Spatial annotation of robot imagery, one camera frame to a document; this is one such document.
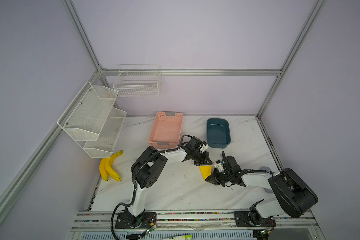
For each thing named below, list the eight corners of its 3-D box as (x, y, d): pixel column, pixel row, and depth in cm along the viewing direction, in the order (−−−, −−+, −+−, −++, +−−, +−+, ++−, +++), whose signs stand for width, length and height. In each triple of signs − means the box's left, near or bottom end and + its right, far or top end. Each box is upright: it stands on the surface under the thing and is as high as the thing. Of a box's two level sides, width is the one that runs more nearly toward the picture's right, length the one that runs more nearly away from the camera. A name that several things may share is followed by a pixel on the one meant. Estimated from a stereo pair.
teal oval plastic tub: (208, 149, 103) (209, 144, 98) (205, 123, 118) (205, 118, 114) (231, 149, 103) (234, 144, 98) (225, 123, 118) (227, 118, 114)
